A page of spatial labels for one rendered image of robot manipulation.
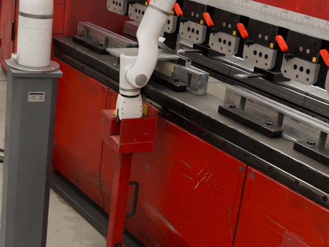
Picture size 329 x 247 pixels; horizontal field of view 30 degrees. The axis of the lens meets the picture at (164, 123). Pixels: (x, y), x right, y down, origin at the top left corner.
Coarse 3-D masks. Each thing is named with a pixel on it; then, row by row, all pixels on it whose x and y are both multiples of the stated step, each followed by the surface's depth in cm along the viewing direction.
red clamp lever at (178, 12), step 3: (177, 3) 258; (174, 6) 257; (177, 6) 257; (177, 9) 256; (180, 9) 257; (177, 12) 256; (180, 12) 256; (180, 15) 256; (180, 18) 254; (183, 18) 255; (180, 21) 254; (183, 21) 255; (186, 21) 256
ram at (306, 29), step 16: (208, 0) 246; (256, 0) 225; (272, 0) 219; (288, 0) 213; (304, 0) 207; (320, 0) 202; (256, 16) 226; (272, 16) 219; (320, 16) 202; (304, 32) 208; (320, 32) 203
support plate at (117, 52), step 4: (124, 48) 272; (128, 48) 272; (132, 48) 274; (136, 48) 275; (112, 52) 263; (116, 52) 261; (120, 52) 262; (160, 52) 272; (164, 52) 273; (160, 56) 265; (164, 56) 266; (168, 56) 267; (172, 56) 268; (176, 56) 269
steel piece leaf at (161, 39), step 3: (159, 39) 269; (162, 39) 268; (159, 42) 270; (162, 42) 267; (159, 45) 276; (162, 45) 272; (165, 45) 268; (162, 48) 277; (165, 48) 273; (168, 48) 270; (168, 51) 275; (171, 51) 271
